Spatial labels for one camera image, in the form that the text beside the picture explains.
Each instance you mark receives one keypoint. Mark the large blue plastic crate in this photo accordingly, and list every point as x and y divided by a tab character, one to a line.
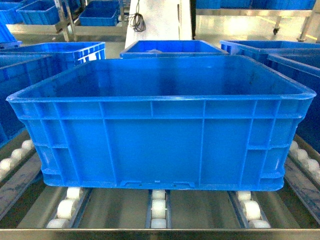
219	123

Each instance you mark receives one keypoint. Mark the blue crate background shelf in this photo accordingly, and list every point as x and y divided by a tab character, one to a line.
100	13

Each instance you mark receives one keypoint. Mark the blue crate behind centre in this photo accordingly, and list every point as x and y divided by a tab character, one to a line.
170	48

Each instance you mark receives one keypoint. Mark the centre white roller track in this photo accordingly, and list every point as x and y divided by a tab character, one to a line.
158	209

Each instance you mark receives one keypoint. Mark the white roller track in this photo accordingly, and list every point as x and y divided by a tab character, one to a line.
158	209
252	211
66	209

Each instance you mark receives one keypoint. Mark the blue crate with red contents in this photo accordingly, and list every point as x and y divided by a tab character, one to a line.
19	71

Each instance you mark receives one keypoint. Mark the blue latticed crate rear left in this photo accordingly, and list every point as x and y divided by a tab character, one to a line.
69	54

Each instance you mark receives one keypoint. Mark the right white roller track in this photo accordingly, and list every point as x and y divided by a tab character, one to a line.
252	211

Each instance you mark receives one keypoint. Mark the left white roller track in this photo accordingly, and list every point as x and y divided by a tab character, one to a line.
66	209

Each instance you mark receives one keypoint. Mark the blue crate at right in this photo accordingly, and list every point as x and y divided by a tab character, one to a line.
297	60

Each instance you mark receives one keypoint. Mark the stainless steel shelf frame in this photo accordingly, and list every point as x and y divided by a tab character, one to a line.
27	204

